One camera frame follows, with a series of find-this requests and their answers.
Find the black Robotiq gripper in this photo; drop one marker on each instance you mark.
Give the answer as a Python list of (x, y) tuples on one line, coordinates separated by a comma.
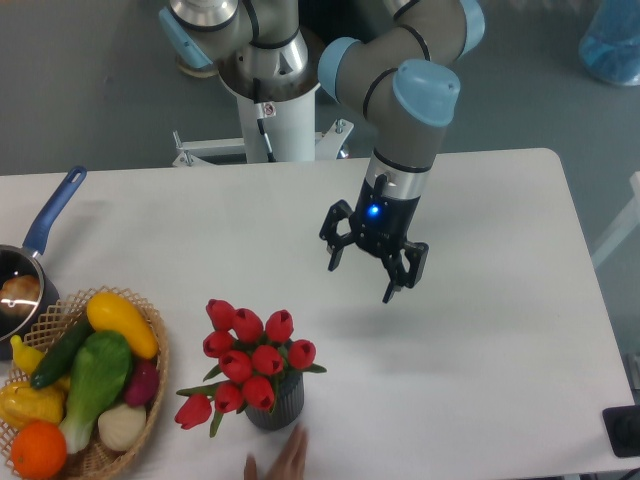
[(380, 224)]

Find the red tulip bouquet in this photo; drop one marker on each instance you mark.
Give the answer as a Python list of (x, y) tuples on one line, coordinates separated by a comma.
[(248, 352)]

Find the dark grey ribbed vase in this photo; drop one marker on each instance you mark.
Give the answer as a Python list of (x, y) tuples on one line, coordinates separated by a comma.
[(288, 387)]

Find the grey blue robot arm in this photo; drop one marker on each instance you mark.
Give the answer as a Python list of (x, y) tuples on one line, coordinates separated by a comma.
[(401, 83)]

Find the person's hand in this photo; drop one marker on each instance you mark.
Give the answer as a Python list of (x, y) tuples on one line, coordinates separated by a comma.
[(291, 461)]

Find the purple radish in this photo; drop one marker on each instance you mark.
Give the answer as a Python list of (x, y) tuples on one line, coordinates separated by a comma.
[(143, 384)]

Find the yellow squash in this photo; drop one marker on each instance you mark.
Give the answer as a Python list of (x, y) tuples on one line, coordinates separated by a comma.
[(109, 311)]

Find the green bok choy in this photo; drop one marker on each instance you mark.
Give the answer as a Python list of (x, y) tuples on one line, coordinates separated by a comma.
[(98, 375)]

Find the black device at edge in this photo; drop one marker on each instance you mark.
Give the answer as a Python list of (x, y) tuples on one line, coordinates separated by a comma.
[(622, 426)]

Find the woven wicker basket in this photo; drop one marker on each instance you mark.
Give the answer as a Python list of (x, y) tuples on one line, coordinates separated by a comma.
[(96, 461)]

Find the blue transparent bag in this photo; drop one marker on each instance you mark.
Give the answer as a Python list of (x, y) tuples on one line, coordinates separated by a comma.
[(609, 50)]

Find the white garlic bulb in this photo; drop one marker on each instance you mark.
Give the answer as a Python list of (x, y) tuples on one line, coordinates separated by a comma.
[(121, 426)]

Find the green cucumber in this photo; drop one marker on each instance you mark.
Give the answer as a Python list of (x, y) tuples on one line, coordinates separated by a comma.
[(60, 356)]

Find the bread roll in pan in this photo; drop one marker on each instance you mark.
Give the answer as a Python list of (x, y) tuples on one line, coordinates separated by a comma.
[(20, 295)]

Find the yellow banana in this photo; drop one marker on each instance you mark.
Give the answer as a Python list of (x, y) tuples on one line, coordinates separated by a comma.
[(25, 360)]

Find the yellow bell pepper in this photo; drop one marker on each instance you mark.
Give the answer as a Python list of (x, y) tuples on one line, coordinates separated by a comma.
[(22, 405)]

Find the orange fruit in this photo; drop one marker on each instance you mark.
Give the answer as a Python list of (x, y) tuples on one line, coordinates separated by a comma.
[(39, 451)]

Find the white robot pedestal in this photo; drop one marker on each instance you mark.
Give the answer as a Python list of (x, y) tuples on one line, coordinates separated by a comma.
[(275, 92)]

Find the white frame at right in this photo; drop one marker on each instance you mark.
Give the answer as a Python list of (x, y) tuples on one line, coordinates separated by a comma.
[(625, 222)]

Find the blue handled saucepan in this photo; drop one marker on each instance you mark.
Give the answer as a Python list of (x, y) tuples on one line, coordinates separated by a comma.
[(25, 260)]

